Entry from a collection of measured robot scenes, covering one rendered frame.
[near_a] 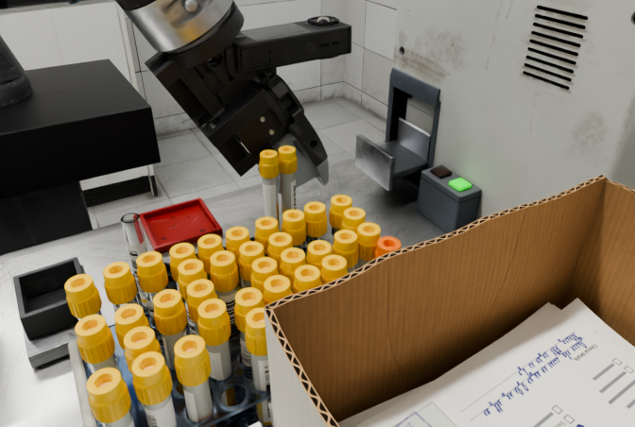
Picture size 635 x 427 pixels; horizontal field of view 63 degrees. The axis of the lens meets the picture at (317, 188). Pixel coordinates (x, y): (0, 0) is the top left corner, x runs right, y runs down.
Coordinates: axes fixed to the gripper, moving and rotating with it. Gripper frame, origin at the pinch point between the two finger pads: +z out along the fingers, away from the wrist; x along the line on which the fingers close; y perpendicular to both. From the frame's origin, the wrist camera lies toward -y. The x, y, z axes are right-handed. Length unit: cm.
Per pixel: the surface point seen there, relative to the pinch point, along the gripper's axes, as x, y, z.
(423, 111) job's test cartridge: 0.7, -12.8, 2.2
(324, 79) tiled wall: -221, -71, 133
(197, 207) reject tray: -6.5, 12.8, -2.3
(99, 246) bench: -4.7, 22.0, -7.3
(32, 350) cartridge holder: 8.0, 27.0, -11.8
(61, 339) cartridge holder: 7.9, 25.2, -10.8
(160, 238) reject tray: -2.8, 17.2, -4.8
